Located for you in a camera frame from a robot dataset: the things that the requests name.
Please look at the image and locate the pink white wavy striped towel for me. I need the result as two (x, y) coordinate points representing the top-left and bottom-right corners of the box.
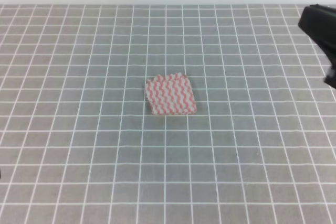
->
(144, 72), (197, 115)

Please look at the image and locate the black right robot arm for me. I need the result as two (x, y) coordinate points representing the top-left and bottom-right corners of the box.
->
(298, 4), (335, 88)

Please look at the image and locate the grey grid tablecloth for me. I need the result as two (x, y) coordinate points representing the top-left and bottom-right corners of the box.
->
(1, 4), (335, 223)

